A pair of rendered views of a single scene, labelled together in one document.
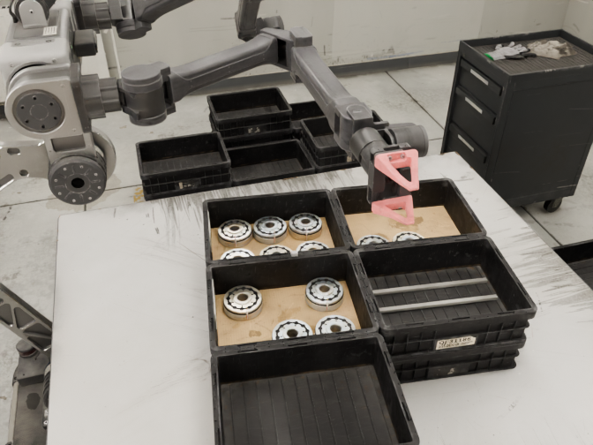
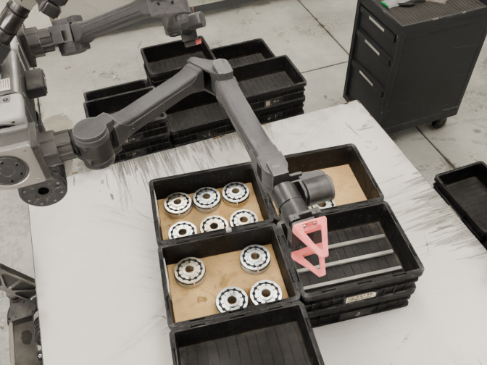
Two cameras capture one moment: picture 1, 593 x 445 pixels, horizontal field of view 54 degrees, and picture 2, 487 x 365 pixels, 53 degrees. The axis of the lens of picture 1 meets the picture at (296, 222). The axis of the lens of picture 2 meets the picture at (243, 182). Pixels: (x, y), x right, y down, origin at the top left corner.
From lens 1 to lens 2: 0.34 m
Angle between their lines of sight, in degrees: 10
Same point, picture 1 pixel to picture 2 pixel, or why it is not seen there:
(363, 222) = not seen: hidden behind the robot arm
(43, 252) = (14, 194)
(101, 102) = (59, 157)
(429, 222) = (337, 181)
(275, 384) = (222, 344)
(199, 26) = not seen: outside the picture
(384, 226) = not seen: hidden behind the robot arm
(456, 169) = (359, 117)
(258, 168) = (190, 112)
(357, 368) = (285, 325)
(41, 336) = (27, 290)
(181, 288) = (138, 250)
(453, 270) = (357, 227)
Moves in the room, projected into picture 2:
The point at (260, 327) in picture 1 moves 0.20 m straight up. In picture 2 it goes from (206, 292) to (200, 258)
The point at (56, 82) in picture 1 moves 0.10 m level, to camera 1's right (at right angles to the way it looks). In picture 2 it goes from (19, 148) to (64, 145)
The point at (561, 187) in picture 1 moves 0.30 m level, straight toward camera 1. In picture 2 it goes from (446, 109) to (438, 138)
